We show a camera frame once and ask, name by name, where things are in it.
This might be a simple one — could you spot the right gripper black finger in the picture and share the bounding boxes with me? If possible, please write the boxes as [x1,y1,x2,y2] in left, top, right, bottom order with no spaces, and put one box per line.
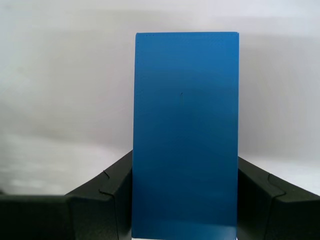
[64,149,134,240]
[236,155,320,240]

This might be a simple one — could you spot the blue rectangular block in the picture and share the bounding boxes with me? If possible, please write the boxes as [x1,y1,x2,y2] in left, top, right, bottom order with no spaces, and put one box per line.
[131,31,240,240]

